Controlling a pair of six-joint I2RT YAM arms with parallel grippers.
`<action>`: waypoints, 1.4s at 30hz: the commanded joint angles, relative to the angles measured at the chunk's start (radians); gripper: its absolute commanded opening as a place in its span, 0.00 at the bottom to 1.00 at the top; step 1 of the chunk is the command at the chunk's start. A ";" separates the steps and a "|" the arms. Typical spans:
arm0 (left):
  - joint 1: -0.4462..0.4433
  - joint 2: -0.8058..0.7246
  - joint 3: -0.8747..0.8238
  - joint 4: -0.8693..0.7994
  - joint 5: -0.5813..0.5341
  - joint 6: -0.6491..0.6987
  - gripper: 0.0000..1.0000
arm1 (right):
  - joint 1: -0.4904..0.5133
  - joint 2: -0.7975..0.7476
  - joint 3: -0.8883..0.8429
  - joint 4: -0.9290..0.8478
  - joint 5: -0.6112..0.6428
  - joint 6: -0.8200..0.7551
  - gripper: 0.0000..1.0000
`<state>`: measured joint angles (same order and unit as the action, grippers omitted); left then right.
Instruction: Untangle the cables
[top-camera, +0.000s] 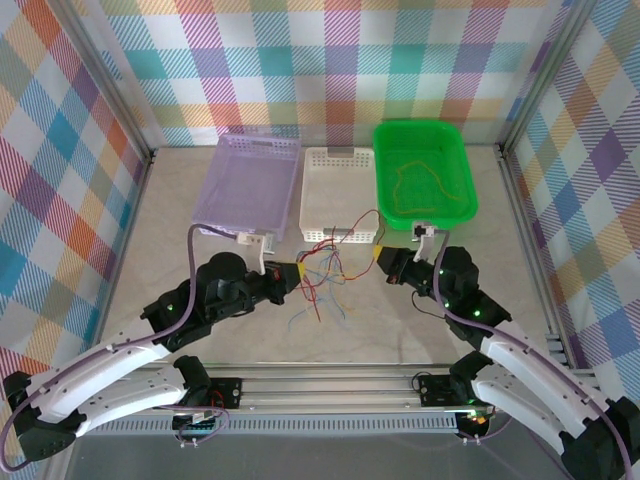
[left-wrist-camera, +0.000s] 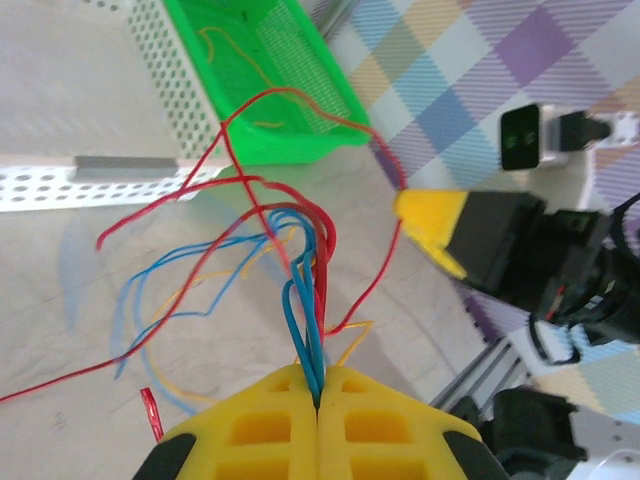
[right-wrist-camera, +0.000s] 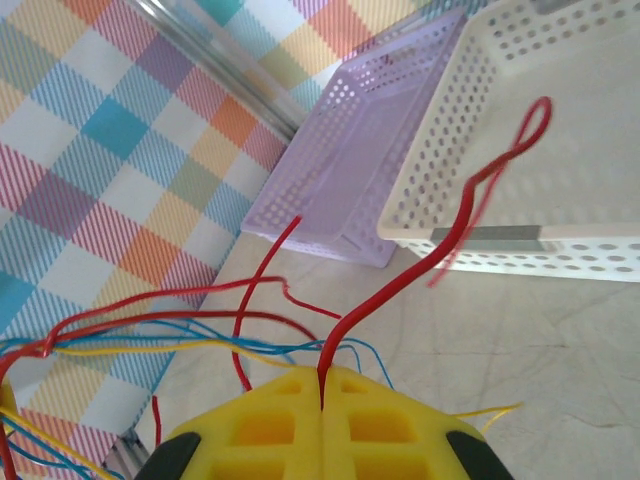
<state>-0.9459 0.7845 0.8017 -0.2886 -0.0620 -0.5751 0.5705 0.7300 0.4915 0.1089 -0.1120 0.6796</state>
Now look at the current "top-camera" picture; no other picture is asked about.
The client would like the thin red wire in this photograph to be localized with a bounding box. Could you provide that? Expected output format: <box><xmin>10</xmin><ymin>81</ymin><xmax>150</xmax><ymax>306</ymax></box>
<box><xmin>299</xmin><ymin>259</ymin><xmax>324</xmax><ymax>323</ymax></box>
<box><xmin>334</xmin><ymin>209</ymin><xmax>388</xmax><ymax>281</ymax></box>
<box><xmin>297</xmin><ymin>239</ymin><xmax>337</xmax><ymax>264</ymax></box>

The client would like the white plastic basket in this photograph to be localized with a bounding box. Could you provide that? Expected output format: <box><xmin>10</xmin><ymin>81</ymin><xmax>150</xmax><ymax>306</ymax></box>
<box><xmin>298</xmin><ymin>147</ymin><xmax>380</xmax><ymax>246</ymax></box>

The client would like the purple plastic basket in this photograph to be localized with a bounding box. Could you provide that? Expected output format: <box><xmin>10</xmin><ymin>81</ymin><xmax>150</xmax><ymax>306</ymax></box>
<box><xmin>192</xmin><ymin>132</ymin><xmax>303</xmax><ymax>243</ymax></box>

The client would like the green plastic basket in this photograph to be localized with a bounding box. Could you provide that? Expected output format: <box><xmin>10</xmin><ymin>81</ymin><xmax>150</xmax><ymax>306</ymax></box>
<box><xmin>373</xmin><ymin>119</ymin><xmax>480</xmax><ymax>232</ymax></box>

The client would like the green circuit board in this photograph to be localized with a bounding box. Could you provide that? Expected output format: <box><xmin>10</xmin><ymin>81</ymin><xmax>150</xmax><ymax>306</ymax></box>
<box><xmin>172</xmin><ymin>410</ymin><xmax>221</xmax><ymax>435</ymax></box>

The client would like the small circuit board with LED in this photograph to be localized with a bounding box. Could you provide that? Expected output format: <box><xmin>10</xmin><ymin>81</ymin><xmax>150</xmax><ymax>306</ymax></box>
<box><xmin>462</xmin><ymin>410</ymin><xmax>490</xmax><ymax>432</ymax></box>

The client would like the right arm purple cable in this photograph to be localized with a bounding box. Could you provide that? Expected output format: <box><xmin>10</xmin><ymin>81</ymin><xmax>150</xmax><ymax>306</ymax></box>
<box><xmin>434</xmin><ymin>230</ymin><xmax>640</xmax><ymax>480</ymax></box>

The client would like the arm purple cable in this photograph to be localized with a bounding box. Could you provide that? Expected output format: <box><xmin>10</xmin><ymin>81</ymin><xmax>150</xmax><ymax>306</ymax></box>
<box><xmin>434</xmin><ymin>230</ymin><xmax>640</xmax><ymax>480</ymax></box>
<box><xmin>0</xmin><ymin>224</ymin><xmax>241</xmax><ymax>472</ymax></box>

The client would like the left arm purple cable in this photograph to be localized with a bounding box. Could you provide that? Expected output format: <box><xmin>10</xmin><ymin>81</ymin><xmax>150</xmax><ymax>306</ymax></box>
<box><xmin>0</xmin><ymin>224</ymin><xmax>241</xmax><ymax>472</ymax></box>

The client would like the aluminium frame floor rail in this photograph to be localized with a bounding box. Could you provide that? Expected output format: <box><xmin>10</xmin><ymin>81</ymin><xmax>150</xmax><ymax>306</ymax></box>
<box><xmin>497</xmin><ymin>149</ymin><xmax>601</xmax><ymax>384</ymax></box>
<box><xmin>42</xmin><ymin>152</ymin><xmax>156</xmax><ymax>480</ymax></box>

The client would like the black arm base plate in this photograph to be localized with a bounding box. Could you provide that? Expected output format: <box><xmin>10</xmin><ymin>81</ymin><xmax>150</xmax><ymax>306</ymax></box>
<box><xmin>417</xmin><ymin>374</ymin><xmax>454</xmax><ymax>406</ymax></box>
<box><xmin>209</xmin><ymin>377</ymin><xmax>245</xmax><ymax>409</ymax></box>

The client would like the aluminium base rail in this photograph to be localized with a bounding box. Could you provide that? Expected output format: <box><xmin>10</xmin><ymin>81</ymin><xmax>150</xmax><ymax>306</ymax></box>
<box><xmin>149</xmin><ymin>363</ymin><xmax>556</xmax><ymax>412</ymax></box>

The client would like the grey slotted cable duct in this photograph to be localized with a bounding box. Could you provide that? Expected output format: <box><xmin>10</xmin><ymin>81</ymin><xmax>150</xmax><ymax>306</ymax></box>
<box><xmin>77</xmin><ymin>417</ymin><xmax>461</xmax><ymax>437</ymax></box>

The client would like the aluminium frame post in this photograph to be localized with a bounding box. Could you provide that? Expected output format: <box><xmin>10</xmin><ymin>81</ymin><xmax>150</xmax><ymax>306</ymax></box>
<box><xmin>497</xmin><ymin>0</ymin><xmax>601</xmax><ymax>159</ymax></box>
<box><xmin>58</xmin><ymin>0</ymin><xmax>156</xmax><ymax>164</ymax></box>

